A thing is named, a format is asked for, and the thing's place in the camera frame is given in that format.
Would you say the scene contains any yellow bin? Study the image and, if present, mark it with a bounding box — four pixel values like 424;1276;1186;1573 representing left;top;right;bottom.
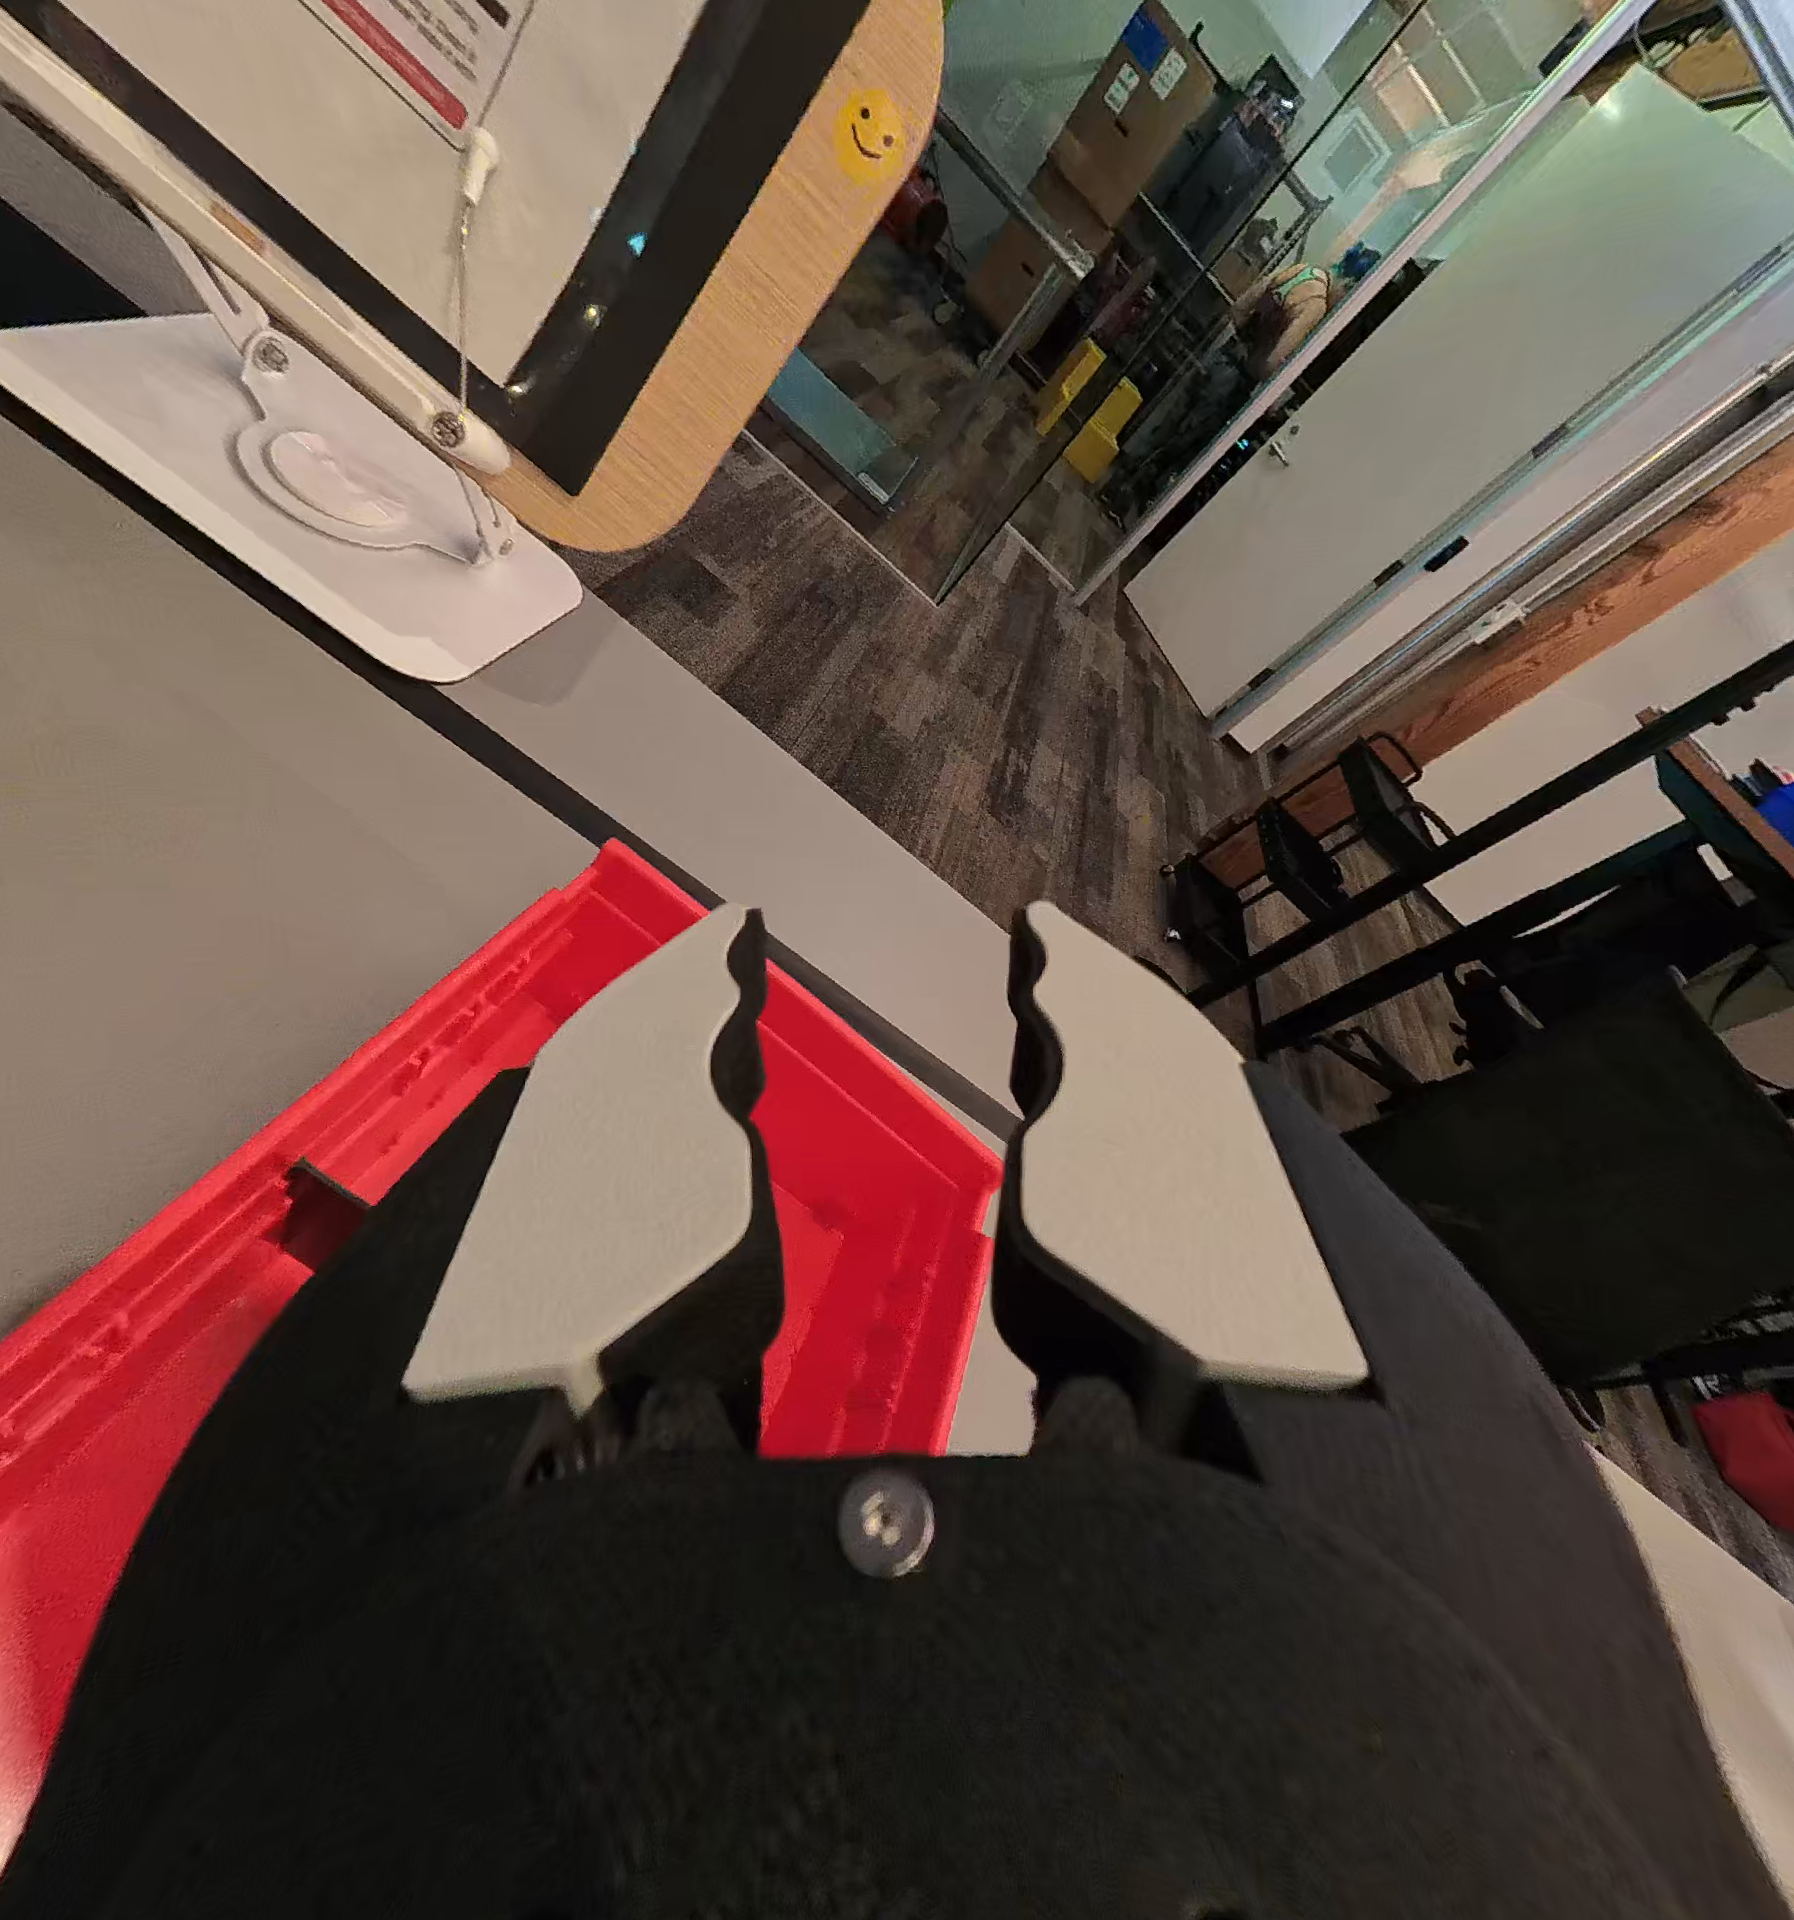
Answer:
1036;338;1150;485

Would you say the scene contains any red plastic bin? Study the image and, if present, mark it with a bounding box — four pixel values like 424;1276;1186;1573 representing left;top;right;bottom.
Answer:
0;839;1008;1877

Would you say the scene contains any glass partition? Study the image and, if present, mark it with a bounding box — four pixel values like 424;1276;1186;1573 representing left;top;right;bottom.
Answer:
747;0;1794;605

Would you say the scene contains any wooden beam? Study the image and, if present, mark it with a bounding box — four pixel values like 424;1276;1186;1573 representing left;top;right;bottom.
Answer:
1273;387;1794;790

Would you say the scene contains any black fabric chair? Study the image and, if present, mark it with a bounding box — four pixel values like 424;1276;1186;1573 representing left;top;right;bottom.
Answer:
1346;972;1794;1391

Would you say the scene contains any large cardboard box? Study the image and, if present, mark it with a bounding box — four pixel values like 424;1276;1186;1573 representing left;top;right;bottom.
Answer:
1043;0;1224;230

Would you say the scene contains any yellow smiley sticker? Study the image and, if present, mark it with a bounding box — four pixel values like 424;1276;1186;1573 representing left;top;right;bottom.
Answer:
832;89;913;186

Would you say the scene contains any white tether cable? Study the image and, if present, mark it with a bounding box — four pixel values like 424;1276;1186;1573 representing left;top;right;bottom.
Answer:
446;127;522;569

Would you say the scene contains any white tablet stand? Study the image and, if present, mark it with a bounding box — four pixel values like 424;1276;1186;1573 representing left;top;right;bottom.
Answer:
0;211;584;685

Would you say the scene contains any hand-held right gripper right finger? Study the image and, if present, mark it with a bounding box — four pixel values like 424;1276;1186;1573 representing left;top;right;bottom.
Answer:
991;900;1373;1445

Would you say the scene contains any small cardboard box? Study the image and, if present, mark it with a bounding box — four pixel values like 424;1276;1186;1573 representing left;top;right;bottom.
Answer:
962;224;1096;343

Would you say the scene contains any red bag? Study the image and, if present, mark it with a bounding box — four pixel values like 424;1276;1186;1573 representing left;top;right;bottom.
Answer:
1689;1389;1794;1542

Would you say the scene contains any wooden top desk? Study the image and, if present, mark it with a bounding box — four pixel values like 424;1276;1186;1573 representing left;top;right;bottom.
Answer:
1650;741;1794;984

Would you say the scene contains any white sliding door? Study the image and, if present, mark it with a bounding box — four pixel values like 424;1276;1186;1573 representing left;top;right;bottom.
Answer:
1118;66;1794;725

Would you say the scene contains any black framed tablet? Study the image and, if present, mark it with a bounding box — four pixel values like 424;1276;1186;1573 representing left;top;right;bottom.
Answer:
0;0;879;499

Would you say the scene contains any wooden rounded panel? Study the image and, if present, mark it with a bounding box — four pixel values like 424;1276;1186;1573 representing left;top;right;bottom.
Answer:
490;0;949;555

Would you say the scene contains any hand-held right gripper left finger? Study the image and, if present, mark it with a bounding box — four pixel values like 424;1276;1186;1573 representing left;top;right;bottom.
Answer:
403;904;789;1460

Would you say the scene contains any white red-striped sign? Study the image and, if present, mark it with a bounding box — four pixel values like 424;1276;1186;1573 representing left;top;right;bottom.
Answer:
320;0;535;146

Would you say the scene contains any black table frame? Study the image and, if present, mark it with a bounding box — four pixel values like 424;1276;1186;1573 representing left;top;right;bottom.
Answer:
1182;602;1794;1055

